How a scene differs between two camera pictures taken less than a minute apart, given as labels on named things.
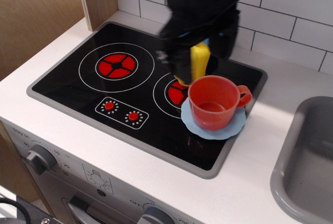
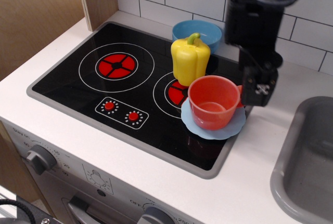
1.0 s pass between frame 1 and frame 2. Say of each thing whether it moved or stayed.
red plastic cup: stayed
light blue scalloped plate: stayed
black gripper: moved
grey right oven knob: stayed
